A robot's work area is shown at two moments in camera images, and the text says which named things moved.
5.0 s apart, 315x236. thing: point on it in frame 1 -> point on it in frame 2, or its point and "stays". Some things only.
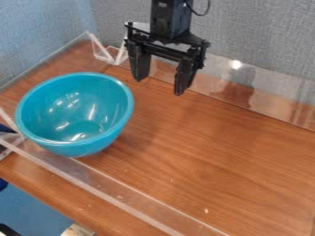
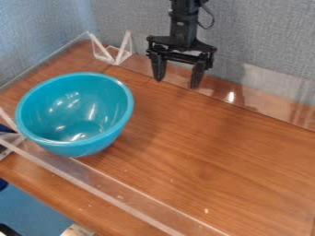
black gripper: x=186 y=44 -> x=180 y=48
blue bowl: x=74 y=112 stays
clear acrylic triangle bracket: x=114 y=54 stays
